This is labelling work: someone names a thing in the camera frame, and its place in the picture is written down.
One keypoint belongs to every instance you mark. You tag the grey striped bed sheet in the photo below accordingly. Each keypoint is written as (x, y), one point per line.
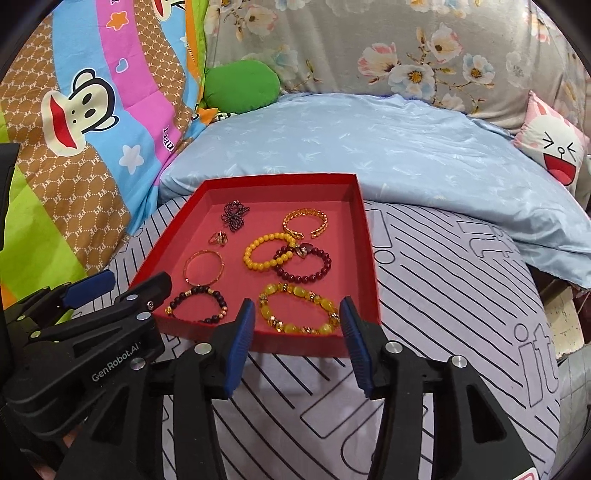
(438, 300)

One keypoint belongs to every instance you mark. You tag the colourful cartoon monkey blanket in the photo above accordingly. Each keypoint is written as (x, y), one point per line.
(92, 161)

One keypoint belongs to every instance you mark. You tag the light blue pillow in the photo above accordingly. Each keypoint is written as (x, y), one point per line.
(369, 138)

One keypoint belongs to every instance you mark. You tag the thin gold bangle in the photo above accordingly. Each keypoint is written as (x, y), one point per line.
(186, 272)

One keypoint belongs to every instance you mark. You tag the pink cartoon face cushion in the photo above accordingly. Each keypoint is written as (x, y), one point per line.
(554, 147)

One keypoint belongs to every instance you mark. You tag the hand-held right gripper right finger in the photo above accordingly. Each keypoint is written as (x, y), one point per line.
(358, 346)

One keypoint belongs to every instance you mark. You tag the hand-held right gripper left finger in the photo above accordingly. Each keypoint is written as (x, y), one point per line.
(238, 350)

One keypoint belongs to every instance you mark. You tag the red shallow box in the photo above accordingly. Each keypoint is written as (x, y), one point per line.
(323, 203)

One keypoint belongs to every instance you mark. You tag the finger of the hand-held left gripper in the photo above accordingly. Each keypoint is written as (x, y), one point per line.
(87, 286)
(147, 290)

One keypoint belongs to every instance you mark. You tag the grey floral bedding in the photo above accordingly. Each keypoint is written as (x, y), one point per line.
(346, 27)

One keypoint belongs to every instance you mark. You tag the green plush toy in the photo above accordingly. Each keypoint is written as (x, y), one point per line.
(240, 85)

